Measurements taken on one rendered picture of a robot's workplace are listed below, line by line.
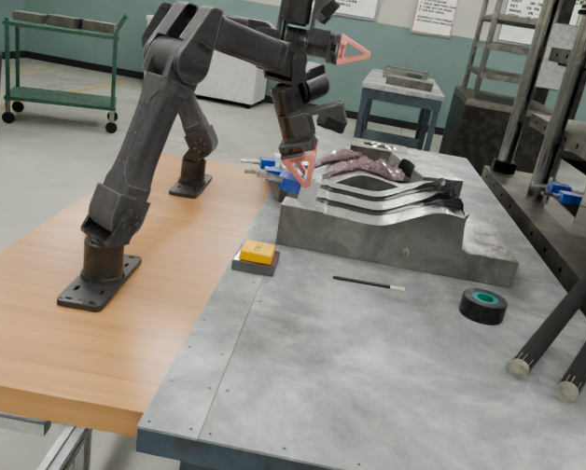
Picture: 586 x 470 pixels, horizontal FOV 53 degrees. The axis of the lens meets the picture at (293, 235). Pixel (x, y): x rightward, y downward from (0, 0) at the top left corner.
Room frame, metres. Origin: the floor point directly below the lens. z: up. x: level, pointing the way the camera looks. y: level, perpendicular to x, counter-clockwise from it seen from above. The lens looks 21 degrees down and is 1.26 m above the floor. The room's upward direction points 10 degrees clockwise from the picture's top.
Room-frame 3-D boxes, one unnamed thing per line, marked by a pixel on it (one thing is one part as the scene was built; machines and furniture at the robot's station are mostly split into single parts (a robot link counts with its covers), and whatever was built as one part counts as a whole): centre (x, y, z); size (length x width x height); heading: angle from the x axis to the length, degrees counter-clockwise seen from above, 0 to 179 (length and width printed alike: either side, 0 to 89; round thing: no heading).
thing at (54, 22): (5.27, 2.22, 0.50); 0.98 x 0.55 x 1.01; 108
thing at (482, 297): (0.98, -0.36, 0.82); 0.08 x 0.08 x 0.04
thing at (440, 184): (1.28, -0.21, 0.92); 0.35 x 0.16 x 0.09; 87
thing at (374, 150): (2.08, -0.25, 0.84); 0.20 x 0.15 x 0.07; 87
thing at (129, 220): (0.88, 0.30, 0.90); 0.09 x 0.06 x 0.06; 51
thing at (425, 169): (1.64, -0.16, 0.86); 0.50 x 0.26 x 0.11; 104
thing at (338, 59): (1.44, -0.06, 1.20); 0.09 x 0.07 x 0.07; 89
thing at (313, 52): (1.46, 0.01, 1.20); 0.10 x 0.07 x 0.07; 179
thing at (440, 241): (1.27, -0.22, 0.87); 0.50 x 0.26 x 0.14; 87
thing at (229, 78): (8.11, 1.49, 0.47); 1.52 x 0.77 x 0.94; 83
